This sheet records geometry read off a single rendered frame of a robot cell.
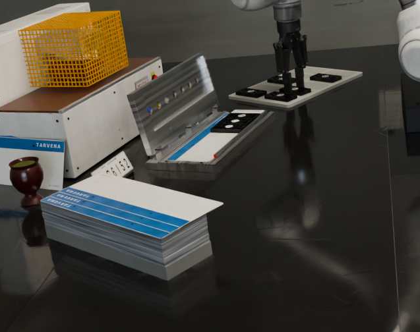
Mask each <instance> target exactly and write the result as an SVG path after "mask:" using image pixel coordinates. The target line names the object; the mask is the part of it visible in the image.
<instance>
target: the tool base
mask: <svg viewBox="0 0 420 332"><path fill-rule="evenodd" d="M218 109H219V107H217V108H215V109H213V111H211V112H210V113H209V114H207V117H208V119H207V120H206V121H204V122H203V123H202V124H201V125H199V126H197V125H198V123H196V124H194V125H193V126H192V127H190V128H186V131H184V132H183V133H182V134H181V135H180V136H178V137H179V141H178V142H177V143H176V144H174V145H173V146H172V147H170V148H169V149H167V148H168V147H169V146H168V145H166V146H165V147H164V148H162V149H161V150H160V151H156V153H155V154H154V155H151V156H150V159H149V160H148V161H147V162H146V169H153V170H167V171H193V172H207V173H216V172H217V171H218V170H219V169H221V168H222V167H223V166H224V165H225V164H226V163H227V162H228V161H229V160H230V159H231V158H232V157H233V156H234V155H236V154H237V153H238V152H239V151H240V150H242V149H243V148H244V147H245V146H246V145H247V144H248V143H249V142H250V141H251V140H252V139H253V138H254V137H255V136H257V135H258V134H259V133H260V132H261V131H262V130H264V129H265V128H266V127H267V126H268V125H269V124H270V123H271V122H272V121H273V120H274V119H275V111H270V112H269V113H267V114H266V115H265V116H264V117H263V118H261V120H259V121H258V122H257V123H256V124H255V125H254V126H252V127H251V128H250V129H249V130H248V131H246V133H244V135H242V136H241V137H240V138H239V139H238V140H236V141H235V142H234V143H233V144H232V145H230V147H228V148H227V149H226V150H225V151H224V152H223V153H221V154H220V155H219V156H218V157H214V158H213V159H212V160H211V161H209V162H205V161H175V160H166V159H167V158H168V157H170V156H171V155H173V154H174V153H175V152H176V151H177V150H179V149H180V148H182V147H183V146H184V145H185V144H186V143H188V142H189V141H191V140H192V139H193V138H194V137H195V136H197V135H198V134H200V133H201V132H202V131H203V130H204V129H206V128H207V127H208V126H210V125H211V124H212V123H213V122H215V121H216V120H218V119H219V118H220V117H221V116H222V115H224V114H225V113H229V112H227V111H223V112H218ZM165 161H166V162H165ZM200 162H203V163H200Z"/></svg>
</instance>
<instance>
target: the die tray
mask: <svg viewBox="0 0 420 332"><path fill-rule="evenodd" d="M303 71H304V77H303V79H304V86H305V88H310V89H311V92H310V93H308V94H305V95H303V96H297V98H296V99H294V100H291V101H289V102H284V101H276V100H271V99H265V98H264V96H261V97H258V98H254V97H246V96H238V95H235V93H234V94H231V95H229V99H234V100H239V101H247V102H252V103H260V104H265V105H273V106H278V107H286V108H289V107H293V106H295V105H297V104H299V103H302V102H304V101H307V100H308V99H311V98H313V97H315V96H318V95H320V94H323V93H324V92H327V91H329V90H331V89H333V88H336V87H338V86H341V85H342V84H345V83H347V82H349V81H352V80H354V79H356V78H359V77H360V76H362V75H363V73H362V72H357V71H350V70H338V69H326V68H320V67H308V66H306V68H305V69H303ZM289 72H290V73H291V77H292V78H295V69H293V70H291V71H289ZM318 73H321V74H333V75H338V76H342V79H341V80H338V81H336V82H333V83H330V82H320V81H314V80H310V76H313V75H315V74H318ZM283 87H284V84H275V83H269V82H267V80H265V81H264V82H261V83H258V84H255V85H254V86H251V87H248V88H252V89H257V90H266V91H267V94H269V93H271V92H280V91H279V89H280V88H283Z"/></svg>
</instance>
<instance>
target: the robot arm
mask: <svg viewBox="0 0 420 332"><path fill-rule="evenodd" d="M231 1H232V3H233V4H234V5H235V6H236V7H237V8H239V9H240V10H242V11H257V10H260V9H264V8H266V7H269V6H270V5H272V6H273V11H274V20H276V21H277V22H276V23H277V30H278V33H279V35H280V37H279V41H278V42H277V43H273V47H274V50H275V56H276V69H277V72H279V73H282V78H283V83H284V92H285V93H289V94H292V93H293V91H292V82H291V73H290V72H289V59H290V53H291V50H292V52H293V56H294V59H295V63H296V66H297V67H295V79H296V86H298V87H303V88H304V87H305V86H304V79H303V77H304V71H303V69H305V68H306V66H305V65H307V64H308V60H307V44H306V41H307V35H303V34H300V32H299V31H300V30H301V23H300V18H301V17H302V11H301V0H231ZM398 1H399V3H400V6H401V8H402V11H401V12H399V15H398V19H397V22H396V24H397V27H398V36H399V43H400V44H399V47H398V56H399V60H400V64H401V66H402V68H403V70H404V72H405V73H406V74H407V75H408V76H409V77H410V78H412V79H414V80H416V81H418V82H420V0H398Z"/></svg>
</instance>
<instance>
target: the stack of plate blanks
mask: <svg viewBox="0 0 420 332"><path fill-rule="evenodd" d="M40 204H41V207H42V216H43V218H44V223H45V231H46V235H47V237H48V238H50V239H53V240H56V241H58V242H62V243H63V244H67V245H69V246H72V247H75V248H78V249H80V250H84V251H86V252H89V253H91V254H95V255H97V256H100V257H103V258H105V259H108V260H111V261H113V262H117V263H120V264H122V265H125V266H128V267H131V268H133V269H136V270H139V271H142V272H144V273H147V274H150V275H153V276H155V277H159V278H160V279H164V280H166V281H168V280H170V279H172V278H174V277H175V276H177V275H178V274H180V273H182V272H184V271H185V270H187V269H188V268H190V267H192V266H193V265H195V264H197V263H198V262H201V261H202V260H204V259H205V258H207V257H208V256H211V255H212V246H211V241H210V239H209V234H208V224H207V217H206V215H203V216H202V217H200V218H198V219H196V220H194V221H193V222H191V223H189V224H187V225H185V226H184V227H181V228H180V229H178V230H176V231H174V232H173V233H167V232H164V231H161V230H157V229H154V228H152V227H147V226H145V225H141V224H138V223H134V222H132V221H127V220H125V219H121V218H118V217H114V216H112V215H108V214H105V213H102V212H98V211H95V210H92V209H88V208H86V207H82V206H78V205H75V204H72V203H68V202H65V201H62V200H58V199H55V198H52V197H49V196H48V197H47V198H44V199H42V200H40Z"/></svg>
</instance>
